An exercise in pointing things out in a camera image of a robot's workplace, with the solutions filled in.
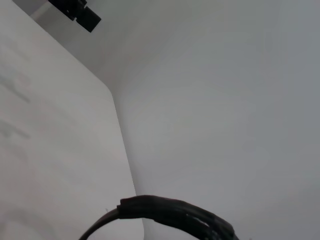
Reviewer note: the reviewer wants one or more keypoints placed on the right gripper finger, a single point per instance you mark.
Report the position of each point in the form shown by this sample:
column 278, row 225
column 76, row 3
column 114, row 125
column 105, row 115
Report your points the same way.
column 80, row 11

